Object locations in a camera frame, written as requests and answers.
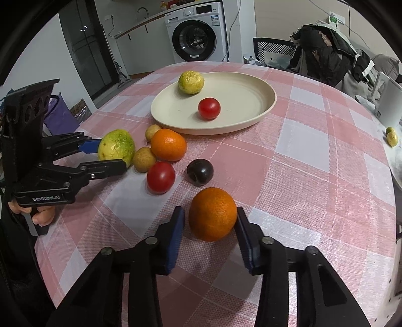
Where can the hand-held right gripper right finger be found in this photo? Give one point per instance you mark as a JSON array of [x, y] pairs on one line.
[[246, 242]]

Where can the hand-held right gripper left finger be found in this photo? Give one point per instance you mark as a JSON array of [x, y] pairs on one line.
[[176, 239]]

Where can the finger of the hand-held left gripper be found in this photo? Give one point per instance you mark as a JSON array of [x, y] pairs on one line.
[[106, 166], [89, 146]]

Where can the yellow-green guava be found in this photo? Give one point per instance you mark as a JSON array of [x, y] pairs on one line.
[[117, 146], [191, 82]]

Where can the brown longan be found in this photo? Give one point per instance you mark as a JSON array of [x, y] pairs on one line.
[[143, 160], [152, 132]]

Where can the large orange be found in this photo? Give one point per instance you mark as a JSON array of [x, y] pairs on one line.
[[212, 213]]

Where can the red tomato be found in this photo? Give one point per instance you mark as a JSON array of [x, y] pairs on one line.
[[160, 177], [209, 108]]

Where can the small orange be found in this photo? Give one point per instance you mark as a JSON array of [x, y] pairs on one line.
[[168, 144]]

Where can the dark plum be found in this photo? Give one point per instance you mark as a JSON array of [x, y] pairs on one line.
[[201, 172]]

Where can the cream round plate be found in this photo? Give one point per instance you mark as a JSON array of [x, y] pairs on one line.
[[241, 100]]

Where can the person's left hand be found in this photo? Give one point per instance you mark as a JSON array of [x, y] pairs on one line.
[[44, 215]]

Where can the clear plastic bag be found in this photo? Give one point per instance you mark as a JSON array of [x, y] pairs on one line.
[[81, 110]]

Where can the purple bag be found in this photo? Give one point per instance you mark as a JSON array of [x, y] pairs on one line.
[[59, 119]]

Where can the floor mop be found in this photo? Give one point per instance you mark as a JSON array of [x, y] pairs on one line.
[[122, 77]]

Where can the dark glass door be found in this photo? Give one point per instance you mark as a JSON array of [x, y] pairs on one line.
[[84, 56]]

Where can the white counter cabinet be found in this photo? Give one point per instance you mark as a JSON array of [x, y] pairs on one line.
[[147, 47]]

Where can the kitchen faucet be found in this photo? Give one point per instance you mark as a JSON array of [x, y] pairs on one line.
[[148, 14]]

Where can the white washing machine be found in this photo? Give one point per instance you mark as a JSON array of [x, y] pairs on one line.
[[188, 19]]

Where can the white side table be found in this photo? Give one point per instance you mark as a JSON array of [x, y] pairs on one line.
[[396, 163]]

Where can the small yellow fruit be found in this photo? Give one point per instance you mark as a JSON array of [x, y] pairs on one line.
[[392, 139]]

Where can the small green fruit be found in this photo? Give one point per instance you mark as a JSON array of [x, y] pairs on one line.
[[389, 130]]

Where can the white electric kettle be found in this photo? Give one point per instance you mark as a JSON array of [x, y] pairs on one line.
[[391, 103]]

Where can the pile of dark clothes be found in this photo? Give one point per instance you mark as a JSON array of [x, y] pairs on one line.
[[323, 53]]

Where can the grey sofa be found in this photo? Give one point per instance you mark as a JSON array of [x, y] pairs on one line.
[[386, 61]]

